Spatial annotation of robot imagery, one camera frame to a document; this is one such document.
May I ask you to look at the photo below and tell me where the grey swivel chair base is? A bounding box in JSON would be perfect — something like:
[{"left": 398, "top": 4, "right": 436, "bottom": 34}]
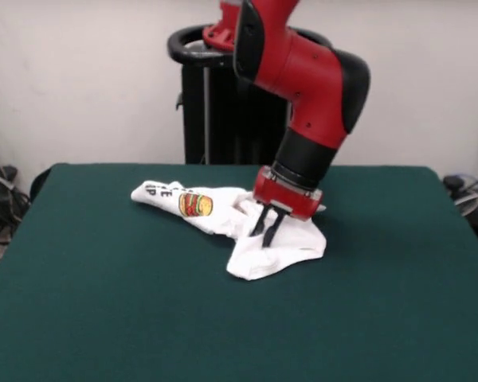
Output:
[{"left": 453, "top": 193, "right": 478, "bottom": 218}]

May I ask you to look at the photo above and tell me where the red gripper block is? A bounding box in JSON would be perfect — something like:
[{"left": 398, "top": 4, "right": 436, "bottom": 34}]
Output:
[{"left": 249, "top": 166, "right": 325, "bottom": 248}]

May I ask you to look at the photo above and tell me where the black rounded chair part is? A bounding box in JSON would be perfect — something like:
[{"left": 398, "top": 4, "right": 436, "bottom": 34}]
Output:
[{"left": 30, "top": 166, "right": 53, "bottom": 200}]

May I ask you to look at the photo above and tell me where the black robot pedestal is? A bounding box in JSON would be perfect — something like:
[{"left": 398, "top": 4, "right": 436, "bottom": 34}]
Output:
[{"left": 167, "top": 24, "right": 331, "bottom": 166}]

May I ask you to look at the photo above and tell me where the black cable tangle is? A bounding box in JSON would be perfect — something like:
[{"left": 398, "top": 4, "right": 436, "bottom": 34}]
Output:
[{"left": 0, "top": 127, "right": 31, "bottom": 244}]

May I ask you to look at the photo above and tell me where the white printed T-shirt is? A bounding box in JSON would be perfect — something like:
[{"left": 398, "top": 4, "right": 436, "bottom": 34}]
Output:
[{"left": 130, "top": 180, "right": 328, "bottom": 282}]

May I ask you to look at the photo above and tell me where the dark green table cloth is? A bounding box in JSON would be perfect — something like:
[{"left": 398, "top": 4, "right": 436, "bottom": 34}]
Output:
[{"left": 0, "top": 162, "right": 478, "bottom": 382}]

